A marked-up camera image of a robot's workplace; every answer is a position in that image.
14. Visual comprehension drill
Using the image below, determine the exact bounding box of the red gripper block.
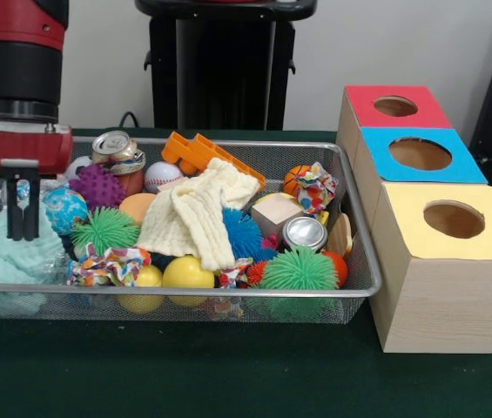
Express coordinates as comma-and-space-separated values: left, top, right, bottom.
0, 125, 75, 242

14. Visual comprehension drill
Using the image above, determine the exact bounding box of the cream knitted cloth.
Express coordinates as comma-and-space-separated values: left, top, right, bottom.
134, 157, 262, 271

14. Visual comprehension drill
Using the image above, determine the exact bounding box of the clear mesh bin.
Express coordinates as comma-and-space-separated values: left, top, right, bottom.
0, 135, 384, 324

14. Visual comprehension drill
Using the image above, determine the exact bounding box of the wooden box with three holes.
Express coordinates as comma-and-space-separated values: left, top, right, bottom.
336, 84, 492, 354

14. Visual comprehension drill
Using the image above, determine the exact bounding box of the small globe ball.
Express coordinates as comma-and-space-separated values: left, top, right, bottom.
43, 187, 89, 236

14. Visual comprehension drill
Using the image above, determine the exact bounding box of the small soccer ball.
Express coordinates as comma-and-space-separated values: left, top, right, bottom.
64, 155, 93, 179

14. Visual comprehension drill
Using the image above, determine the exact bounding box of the purple bumpy ball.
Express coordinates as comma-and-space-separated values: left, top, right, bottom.
69, 164, 128, 212

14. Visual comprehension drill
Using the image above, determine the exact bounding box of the green spiky toy with eyes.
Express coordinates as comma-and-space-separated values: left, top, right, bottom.
70, 206, 141, 258

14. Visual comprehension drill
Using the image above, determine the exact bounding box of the colourful patterned cloth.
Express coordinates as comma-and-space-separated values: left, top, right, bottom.
66, 243, 153, 288

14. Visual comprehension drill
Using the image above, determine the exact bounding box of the orange plastic block tray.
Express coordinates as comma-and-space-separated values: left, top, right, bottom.
161, 131, 267, 191

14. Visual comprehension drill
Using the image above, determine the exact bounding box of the yellow ball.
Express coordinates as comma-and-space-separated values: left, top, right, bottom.
162, 255, 215, 289

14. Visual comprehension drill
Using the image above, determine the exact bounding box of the silver drink can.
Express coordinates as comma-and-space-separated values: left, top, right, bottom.
280, 216, 329, 253

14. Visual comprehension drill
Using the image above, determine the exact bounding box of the black cable loop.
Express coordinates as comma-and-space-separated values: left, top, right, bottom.
118, 111, 141, 129

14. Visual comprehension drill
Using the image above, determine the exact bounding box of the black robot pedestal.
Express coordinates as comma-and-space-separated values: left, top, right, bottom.
134, 0, 319, 131

